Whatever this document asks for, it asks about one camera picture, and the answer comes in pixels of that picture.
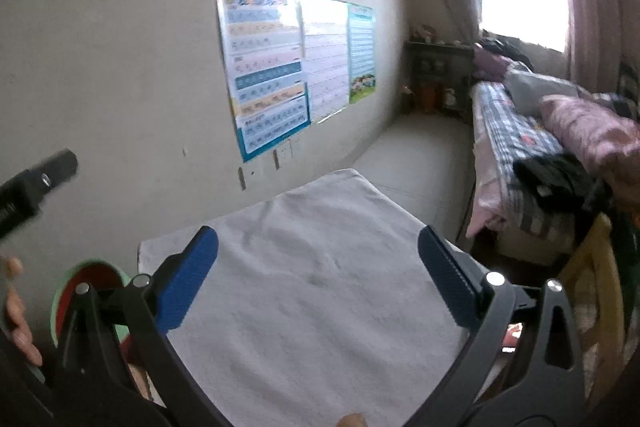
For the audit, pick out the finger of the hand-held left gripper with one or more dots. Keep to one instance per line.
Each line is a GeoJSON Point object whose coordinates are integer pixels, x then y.
{"type": "Point", "coordinates": [35, 189]}

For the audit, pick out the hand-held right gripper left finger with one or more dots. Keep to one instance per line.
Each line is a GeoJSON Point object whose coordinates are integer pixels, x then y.
{"type": "Point", "coordinates": [192, 277]}

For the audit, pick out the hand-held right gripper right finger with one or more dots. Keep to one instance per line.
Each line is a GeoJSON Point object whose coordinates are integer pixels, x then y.
{"type": "Point", "coordinates": [445, 277]}

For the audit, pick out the green bin with red inside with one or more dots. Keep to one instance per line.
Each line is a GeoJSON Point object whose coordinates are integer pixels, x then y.
{"type": "Point", "coordinates": [102, 274]}

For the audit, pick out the person's left hand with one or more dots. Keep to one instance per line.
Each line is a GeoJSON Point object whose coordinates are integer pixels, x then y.
{"type": "Point", "coordinates": [17, 317]}

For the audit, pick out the person's right hand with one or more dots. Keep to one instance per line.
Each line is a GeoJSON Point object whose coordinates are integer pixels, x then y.
{"type": "Point", "coordinates": [352, 421]}

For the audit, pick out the phone with lit screen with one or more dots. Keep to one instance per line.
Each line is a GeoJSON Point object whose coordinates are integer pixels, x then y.
{"type": "Point", "coordinates": [512, 337]}

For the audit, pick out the white towel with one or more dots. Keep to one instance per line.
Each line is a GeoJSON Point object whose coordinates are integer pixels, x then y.
{"type": "Point", "coordinates": [310, 307]}

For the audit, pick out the black clothing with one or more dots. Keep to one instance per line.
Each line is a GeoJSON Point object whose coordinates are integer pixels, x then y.
{"type": "Point", "coordinates": [555, 182]}

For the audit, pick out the bed with plaid sheet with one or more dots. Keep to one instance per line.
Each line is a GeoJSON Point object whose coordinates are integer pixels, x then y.
{"type": "Point", "coordinates": [500, 142]}

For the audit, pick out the wooden chair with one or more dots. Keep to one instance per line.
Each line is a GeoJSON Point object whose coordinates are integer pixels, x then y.
{"type": "Point", "coordinates": [595, 267]}

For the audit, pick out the white jug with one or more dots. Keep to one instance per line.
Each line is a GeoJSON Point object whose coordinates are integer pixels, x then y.
{"type": "Point", "coordinates": [450, 99]}

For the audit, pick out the orange container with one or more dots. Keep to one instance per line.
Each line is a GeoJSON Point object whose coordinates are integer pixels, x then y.
{"type": "Point", "coordinates": [430, 99]}

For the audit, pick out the dark green garment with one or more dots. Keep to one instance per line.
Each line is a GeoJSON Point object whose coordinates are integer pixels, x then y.
{"type": "Point", "coordinates": [627, 252]}

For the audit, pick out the pink quilt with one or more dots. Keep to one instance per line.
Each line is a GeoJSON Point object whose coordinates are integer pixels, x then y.
{"type": "Point", "coordinates": [590, 137]}

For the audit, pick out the grey pillow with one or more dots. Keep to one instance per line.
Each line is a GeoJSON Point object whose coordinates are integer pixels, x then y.
{"type": "Point", "coordinates": [540, 89]}

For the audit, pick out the purple clothes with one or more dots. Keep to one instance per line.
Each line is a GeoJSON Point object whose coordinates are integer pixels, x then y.
{"type": "Point", "coordinates": [492, 62]}

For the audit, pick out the dark metal shelf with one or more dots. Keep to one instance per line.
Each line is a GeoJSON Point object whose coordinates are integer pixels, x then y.
{"type": "Point", "coordinates": [415, 52]}

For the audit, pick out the white wall outlet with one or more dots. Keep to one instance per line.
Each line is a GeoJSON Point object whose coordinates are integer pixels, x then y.
{"type": "Point", "coordinates": [276, 159]}
{"type": "Point", "coordinates": [242, 180]}

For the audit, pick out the blue letter chart wall poster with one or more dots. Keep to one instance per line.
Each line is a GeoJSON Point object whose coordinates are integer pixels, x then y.
{"type": "Point", "coordinates": [265, 72]}

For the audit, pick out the green number chart wall poster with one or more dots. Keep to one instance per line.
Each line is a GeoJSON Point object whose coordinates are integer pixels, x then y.
{"type": "Point", "coordinates": [361, 52]}

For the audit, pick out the white grid wall poster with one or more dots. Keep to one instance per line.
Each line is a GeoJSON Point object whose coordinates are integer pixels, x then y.
{"type": "Point", "coordinates": [325, 57]}

